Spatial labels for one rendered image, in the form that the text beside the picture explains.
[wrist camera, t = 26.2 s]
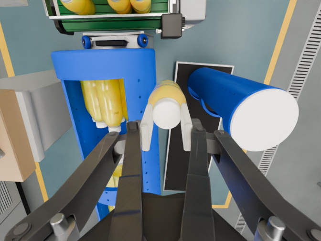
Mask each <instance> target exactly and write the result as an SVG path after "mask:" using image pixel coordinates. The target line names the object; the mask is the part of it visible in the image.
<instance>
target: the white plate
mask: <svg viewBox="0 0 321 241"><path fill-rule="evenodd" d="M298 115H299V108H298V104H297V102H296V100H295V99H294V97H293V96H292V95H291V94H290V93H288V92H286V91H284V90H281V89H274V88H271V89H264V90H261V91H258V92H256V93H254V94H252V95H250V96H249V97H247V98H246V99H245V100H244V101H243V102H242V103H241V104H240V105H239V106H238V107H237V109H236V110H235V112H234V113H233V116H232V118H231V122H230V133H231V136H232V138H233V139H234V140H235V141H236V143H237V144H238V145H239V146H240V147H241V148H243V149H245V150H248V151H263V150H267V149H270V148H272V147H274V146H276V145H278V144H279V143H281V142H282V141H284V140H285V139H286V138H287V137H288V136H289V135H290V133H291V132H292V131H293V129H294V127H295V125H296V123H297V120H298Z"/></svg>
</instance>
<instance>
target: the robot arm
mask: <svg viewBox="0 0 321 241"><path fill-rule="evenodd" d="M152 113H153V106H152V104H147V106H146V109H145V112H144V115H143V118H142V119H141V120H135V121H129V122H127V123H126V128H127V133H126V134H122V135H120V134H119V132H117V131H111V132H109V133H107V134H106V135H105V136H104V137H103V139H102V140H101V141H100V142H99V143H98V144H97V145H96V147H95V148H94V149H93V150H92V151H91V152H90V154H89V155H88V156H87V157H86V158H85V159H84V161H83V162H82V163H81V164H80V165H79V166H78V167H77V168H76V169H75V171H74V172H73V173H72V174H71V175H70V176H69V178H68V179H67V180H66V181H65V182H64V183H63V185H62V186H61V187H60V188H59V189H58V190H57V191H56V193H55V194H54V195H53V196H52V197H51V198H50V199H48V200H47V201H45V202H44V203H43V204H42V205H40V206H39V207H38V208H37V209H35V210H34V211H33V212H31V213H30V214H29V215H28V216H26V217H25V218H24V219H22V220H21V221H20V222H18V223H17V224H16V225H14V226H13V227H12V228H11V229H10V230H9V231H8V233H7V234H6V236H5V238H4V241H247V240H246V239H245V238H244V237H243V236H242V235H241V234H240V233H239V232H238V231H237V230H236V229H234V228H233V227H232V226H231V225H230V224H229V223H228V222H227V221H226V220H225V219H224V218H222V217H221V216H220V215H219V214H218V213H217V212H216V211H215V210H214V209H213V208H212V197H211V183H210V177H209V172H208V156H207V153H211V154H212V157H213V159H214V161H215V163H216V165H217V167H218V169H219V171H220V173H221V175H222V177H223V179H224V181H225V183H226V185H227V187H228V189H229V191H230V193H231V195H232V197H233V199H234V200H235V202H236V204H237V206H238V208H239V210H240V212H241V214H242V216H243V218H244V220H245V222H246V224H247V226H248V227H249V229H250V231H251V232H252V234H253V235H254V241H321V226H319V225H318V224H317V223H315V222H314V221H313V220H311V219H310V218H309V217H307V216H306V215H305V214H303V213H302V212H301V211H300V210H298V209H297V208H296V207H294V206H293V205H292V204H290V203H289V202H288V201H287V200H285V199H284V198H283V196H282V195H281V194H280V193H279V192H278V191H277V190H276V189H275V187H274V186H273V185H272V184H271V183H270V182H269V180H268V179H267V178H266V177H265V176H264V174H263V173H262V172H261V171H260V170H259V169H258V167H257V166H256V165H255V164H254V163H253V161H252V160H251V159H250V158H249V157H248V156H247V154H246V153H245V152H244V151H243V150H242V149H241V147H240V146H239V145H238V144H237V143H236V141H235V140H234V139H233V138H232V137H231V136H230V134H229V133H228V132H226V131H224V130H215V131H214V134H213V133H208V132H206V129H205V128H203V127H202V125H201V122H200V120H199V119H191V118H190V114H189V111H188V107H187V104H186V103H182V104H181V128H182V140H183V147H184V150H185V151H190V160H189V169H188V174H187V182H186V191H185V193H176V194H171V195H166V196H162V195H158V194H153V193H150V192H144V188H143V169H142V150H143V151H148V150H150V141H151V135H152V129H153V116H152ZM123 154H124V158H123V165H122V173H121V176H120V177H119V179H118V188H117V196H116V202H115V208H114V209H113V210H112V211H111V212H109V213H108V214H107V215H106V216H105V217H104V218H103V219H101V220H100V222H98V223H97V224H96V225H95V226H94V227H93V228H91V229H90V230H89V231H88V232H87V233H86V234H84V235H83V236H82V237H81V238H80V239H79V237H80V232H81V231H82V229H83V228H84V226H85V225H86V223H87V221H88V220H89V218H90V216H91V214H92V212H93V210H94V208H95V207H96V205H97V203H98V201H99V199H100V197H101V195H102V194H103V192H104V190H105V188H106V186H107V184H108V182H109V180H110V179H111V177H112V175H113V173H114V171H115V169H116V167H117V165H118V163H119V161H120V160H121V158H122V155H123Z"/></svg>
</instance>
